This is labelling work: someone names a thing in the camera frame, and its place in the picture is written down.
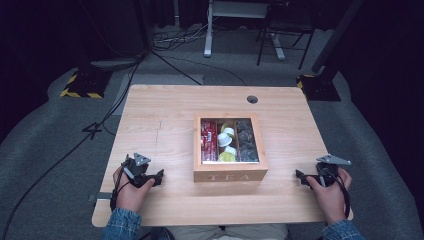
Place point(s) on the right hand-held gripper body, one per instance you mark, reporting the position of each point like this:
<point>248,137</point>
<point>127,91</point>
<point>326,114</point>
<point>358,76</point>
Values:
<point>330,170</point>

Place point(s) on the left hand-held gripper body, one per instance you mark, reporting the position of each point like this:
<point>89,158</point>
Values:
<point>137,166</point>

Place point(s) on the person's right hand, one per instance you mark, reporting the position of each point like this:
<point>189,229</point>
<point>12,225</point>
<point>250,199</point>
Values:
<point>330,200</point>

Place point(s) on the person's left hand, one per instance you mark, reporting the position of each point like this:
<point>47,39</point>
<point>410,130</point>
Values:
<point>130,193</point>

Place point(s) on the row of red packets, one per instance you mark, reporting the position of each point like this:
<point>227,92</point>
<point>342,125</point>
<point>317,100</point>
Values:
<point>208,141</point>

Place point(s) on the assorted tea packets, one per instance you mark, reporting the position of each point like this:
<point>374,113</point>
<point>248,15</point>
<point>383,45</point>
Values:
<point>247,141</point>

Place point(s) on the yellow-green lid creamer cup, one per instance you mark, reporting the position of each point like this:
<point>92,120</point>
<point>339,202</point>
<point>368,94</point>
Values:
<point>224,127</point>
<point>226,157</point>

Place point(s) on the wooden tea box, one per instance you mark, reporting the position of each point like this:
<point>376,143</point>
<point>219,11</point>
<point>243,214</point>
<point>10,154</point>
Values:
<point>230,171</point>

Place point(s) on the large white creamer cup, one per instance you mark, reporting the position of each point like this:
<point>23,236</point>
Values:
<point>224,140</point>

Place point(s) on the small white creamer cup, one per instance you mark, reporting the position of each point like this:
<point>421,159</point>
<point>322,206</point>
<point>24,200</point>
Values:
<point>231,150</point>
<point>229,131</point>

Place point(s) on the black stand base striped edge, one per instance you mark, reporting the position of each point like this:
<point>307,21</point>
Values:
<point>319,88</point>
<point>86,85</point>

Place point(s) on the white desk foot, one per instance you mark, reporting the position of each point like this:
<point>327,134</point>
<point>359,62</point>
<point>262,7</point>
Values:
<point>278,46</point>

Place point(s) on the white desk leg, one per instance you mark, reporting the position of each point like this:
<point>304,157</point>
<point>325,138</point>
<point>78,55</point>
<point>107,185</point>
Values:
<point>209,30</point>

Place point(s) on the grey bracket at table edge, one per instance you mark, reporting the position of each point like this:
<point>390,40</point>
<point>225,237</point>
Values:
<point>100,196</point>

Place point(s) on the black metal chair frame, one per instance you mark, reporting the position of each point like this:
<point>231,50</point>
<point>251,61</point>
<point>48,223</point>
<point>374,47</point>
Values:
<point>286,30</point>

